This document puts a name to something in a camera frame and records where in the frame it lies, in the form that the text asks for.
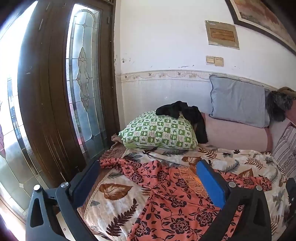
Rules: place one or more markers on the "large framed picture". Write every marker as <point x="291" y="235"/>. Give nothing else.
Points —
<point x="257" y="16"/>

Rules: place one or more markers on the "grey blue pillow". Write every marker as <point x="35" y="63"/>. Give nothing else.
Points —
<point x="237" y="101"/>

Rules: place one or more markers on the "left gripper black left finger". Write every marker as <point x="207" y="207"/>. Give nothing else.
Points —
<point x="42" y="223"/>

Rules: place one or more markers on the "beige wall switch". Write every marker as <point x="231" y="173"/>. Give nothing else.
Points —
<point x="217" y="61"/>

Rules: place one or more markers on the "orange floral garment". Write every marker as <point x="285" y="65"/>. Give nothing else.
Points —
<point x="178" y="206"/>

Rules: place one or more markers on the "pink bolster pillow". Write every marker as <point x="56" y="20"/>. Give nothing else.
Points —
<point x="237" y="136"/>

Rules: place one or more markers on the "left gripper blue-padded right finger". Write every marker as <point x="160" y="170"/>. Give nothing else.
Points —
<point x="254" y="222"/>

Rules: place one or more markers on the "striped pillow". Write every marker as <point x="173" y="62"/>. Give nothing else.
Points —
<point x="284" y="152"/>

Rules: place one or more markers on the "black garment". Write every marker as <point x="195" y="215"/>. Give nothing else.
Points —
<point x="190" y="113"/>

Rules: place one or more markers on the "brown door stained glass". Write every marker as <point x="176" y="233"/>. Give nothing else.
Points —
<point x="58" y="98"/>

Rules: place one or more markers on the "cream leaf-pattern blanket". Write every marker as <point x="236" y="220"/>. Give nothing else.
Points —
<point x="115" y="202"/>

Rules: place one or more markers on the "green white checkered pillow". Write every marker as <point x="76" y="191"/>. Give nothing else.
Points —
<point x="162" y="131"/>

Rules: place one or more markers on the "dark fluffy cushion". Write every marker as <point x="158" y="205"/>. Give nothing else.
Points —
<point x="278" y="102"/>

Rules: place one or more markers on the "framed wall plaque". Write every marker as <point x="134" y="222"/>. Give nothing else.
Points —
<point x="222" y="34"/>

